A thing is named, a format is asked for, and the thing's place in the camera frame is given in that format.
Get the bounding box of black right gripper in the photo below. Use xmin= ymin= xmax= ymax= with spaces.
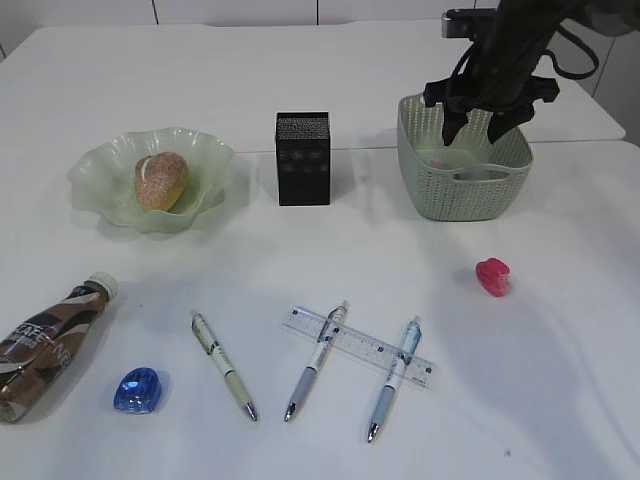
xmin=423 ymin=9 xmax=559 ymax=146

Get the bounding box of bread roll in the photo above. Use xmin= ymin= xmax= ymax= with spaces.
xmin=135 ymin=152 xmax=190 ymax=212

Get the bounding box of Nescafe coffee bottle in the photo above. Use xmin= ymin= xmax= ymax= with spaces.
xmin=1 ymin=272 xmax=119 ymax=423

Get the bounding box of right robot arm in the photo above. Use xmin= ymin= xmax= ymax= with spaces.
xmin=423 ymin=0 xmax=639 ymax=146

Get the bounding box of green plastic basket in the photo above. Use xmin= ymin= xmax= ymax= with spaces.
xmin=397 ymin=94 xmax=533 ymax=222

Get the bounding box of pink pencil sharpener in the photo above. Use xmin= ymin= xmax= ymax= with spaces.
xmin=475 ymin=257 xmax=511 ymax=297

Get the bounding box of black pen holder box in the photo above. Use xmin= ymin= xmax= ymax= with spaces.
xmin=275 ymin=112 xmax=331 ymax=206

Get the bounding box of light blue pen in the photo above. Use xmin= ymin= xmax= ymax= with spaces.
xmin=367 ymin=316 xmax=422 ymax=443

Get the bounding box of grey blue pen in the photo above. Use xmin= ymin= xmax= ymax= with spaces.
xmin=284 ymin=300 xmax=349 ymax=422

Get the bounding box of beige pen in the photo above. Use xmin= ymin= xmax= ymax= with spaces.
xmin=191 ymin=310 xmax=259 ymax=422

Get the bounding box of green glass wavy plate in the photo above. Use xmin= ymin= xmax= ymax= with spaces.
xmin=68 ymin=127 xmax=234 ymax=234

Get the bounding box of clear plastic ruler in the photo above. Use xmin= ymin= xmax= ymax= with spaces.
xmin=282 ymin=306 xmax=436 ymax=389

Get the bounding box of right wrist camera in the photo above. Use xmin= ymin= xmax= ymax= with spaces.
xmin=441 ymin=8 xmax=497 ymax=40

